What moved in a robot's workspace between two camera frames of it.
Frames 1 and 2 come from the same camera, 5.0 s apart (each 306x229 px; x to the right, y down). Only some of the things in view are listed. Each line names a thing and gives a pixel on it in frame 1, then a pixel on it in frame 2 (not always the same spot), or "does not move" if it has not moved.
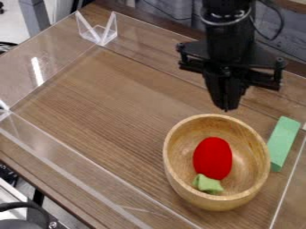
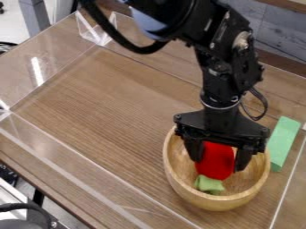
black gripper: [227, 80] → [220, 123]
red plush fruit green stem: [212, 157] does not move
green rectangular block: [280, 141] does not move
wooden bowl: [248, 173] does not move
